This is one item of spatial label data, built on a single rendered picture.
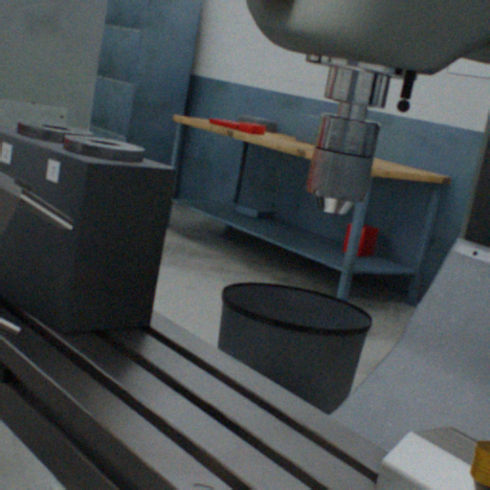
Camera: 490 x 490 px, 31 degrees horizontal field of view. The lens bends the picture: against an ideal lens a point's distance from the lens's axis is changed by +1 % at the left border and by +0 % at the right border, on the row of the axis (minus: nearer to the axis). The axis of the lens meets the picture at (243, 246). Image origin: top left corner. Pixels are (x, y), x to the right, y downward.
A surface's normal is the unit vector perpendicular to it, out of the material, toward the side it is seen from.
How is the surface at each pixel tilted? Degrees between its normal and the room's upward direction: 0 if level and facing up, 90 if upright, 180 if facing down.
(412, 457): 40
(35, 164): 90
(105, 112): 90
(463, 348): 63
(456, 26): 122
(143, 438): 0
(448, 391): 44
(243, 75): 90
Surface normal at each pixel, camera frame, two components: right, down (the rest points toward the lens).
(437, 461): -0.37, -0.76
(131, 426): 0.18, -0.97
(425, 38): 0.38, 0.77
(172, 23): 0.59, 0.25
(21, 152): -0.71, 0.00
